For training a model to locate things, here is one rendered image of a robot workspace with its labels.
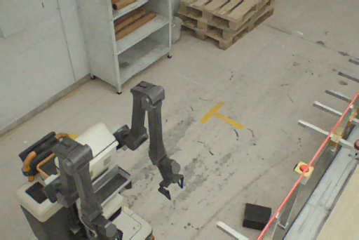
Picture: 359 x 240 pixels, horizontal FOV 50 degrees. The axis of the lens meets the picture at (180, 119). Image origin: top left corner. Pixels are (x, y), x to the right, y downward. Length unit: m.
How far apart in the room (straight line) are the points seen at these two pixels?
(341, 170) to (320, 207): 0.37
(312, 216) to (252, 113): 1.71
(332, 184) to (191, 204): 1.12
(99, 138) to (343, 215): 1.34
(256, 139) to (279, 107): 0.55
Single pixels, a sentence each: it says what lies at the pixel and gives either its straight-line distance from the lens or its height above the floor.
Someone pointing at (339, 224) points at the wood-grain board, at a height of 0.90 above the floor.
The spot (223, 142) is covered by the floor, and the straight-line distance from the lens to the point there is 3.65.
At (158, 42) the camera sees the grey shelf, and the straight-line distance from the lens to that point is 4.70.
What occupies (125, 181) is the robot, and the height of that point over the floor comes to 1.04.
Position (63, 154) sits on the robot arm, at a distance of 1.44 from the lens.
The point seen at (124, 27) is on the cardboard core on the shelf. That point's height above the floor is 0.59.
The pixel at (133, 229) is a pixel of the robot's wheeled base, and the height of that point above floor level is 0.28.
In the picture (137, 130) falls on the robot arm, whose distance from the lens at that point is 1.86.
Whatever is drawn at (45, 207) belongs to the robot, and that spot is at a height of 0.80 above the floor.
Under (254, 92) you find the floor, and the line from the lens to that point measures 4.25.
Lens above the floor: 2.67
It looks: 44 degrees down
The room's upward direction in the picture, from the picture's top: 1 degrees clockwise
